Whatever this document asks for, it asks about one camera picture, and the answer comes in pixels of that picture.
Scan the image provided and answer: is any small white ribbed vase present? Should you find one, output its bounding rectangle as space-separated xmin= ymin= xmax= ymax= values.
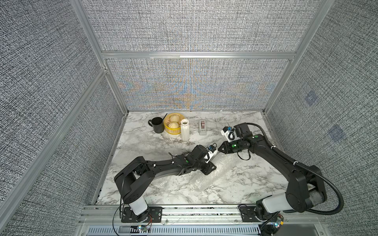
xmin=180 ymin=119 xmax=190 ymax=142

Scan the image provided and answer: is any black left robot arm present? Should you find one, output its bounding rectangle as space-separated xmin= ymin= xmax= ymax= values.
xmin=114 ymin=143 xmax=218 ymax=216

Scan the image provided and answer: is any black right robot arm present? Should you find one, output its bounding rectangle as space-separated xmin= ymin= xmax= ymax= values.
xmin=218 ymin=123 xmax=327 ymax=221

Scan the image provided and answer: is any grey tape dispenser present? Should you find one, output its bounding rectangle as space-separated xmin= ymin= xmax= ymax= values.
xmin=199 ymin=120 xmax=207 ymax=136

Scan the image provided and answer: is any steamed bun front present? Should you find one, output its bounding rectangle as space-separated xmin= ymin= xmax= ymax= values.
xmin=168 ymin=122 xmax=180 ymax=129

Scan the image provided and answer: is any steamed bun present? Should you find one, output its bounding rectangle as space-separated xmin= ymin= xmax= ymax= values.
xmin=169 ymin=114 xmax=181 ymax=124
xmin=168 ymin=122 xmax=180 ymax=129

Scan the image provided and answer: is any steamed bun back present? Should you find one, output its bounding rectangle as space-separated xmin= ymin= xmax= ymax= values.
xmin=169 ymin=114 xmax=181 ymax=124

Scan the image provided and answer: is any yellow bamboo steamer basket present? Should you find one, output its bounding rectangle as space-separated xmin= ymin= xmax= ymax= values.
xmin=163 ymin=113 xmax=185 ymax=135

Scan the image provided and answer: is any black mug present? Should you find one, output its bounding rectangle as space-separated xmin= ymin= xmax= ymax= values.
xmin=148 ymin=114 xmax=167 ymax=134

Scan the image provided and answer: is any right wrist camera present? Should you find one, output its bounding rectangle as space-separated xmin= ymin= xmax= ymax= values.
xmin=221 ymin=126 xmax=235 ymax=143

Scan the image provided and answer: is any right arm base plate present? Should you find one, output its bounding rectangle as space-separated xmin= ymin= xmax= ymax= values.
xmin=237 ymin=204 xmax=282 ymax=224

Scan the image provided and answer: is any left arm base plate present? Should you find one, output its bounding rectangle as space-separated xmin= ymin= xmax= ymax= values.
xmin=121 ymin=206 xmax=163 ymax=224

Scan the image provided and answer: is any aluminium front rail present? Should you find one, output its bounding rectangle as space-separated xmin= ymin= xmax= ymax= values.
xmin=79 ymin=205 xmax=325 ymax=226

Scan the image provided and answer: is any black corrugated cable conduit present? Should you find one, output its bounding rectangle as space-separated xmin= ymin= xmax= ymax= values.
xmin=245 ymin=122 xmax=345 ymax=215

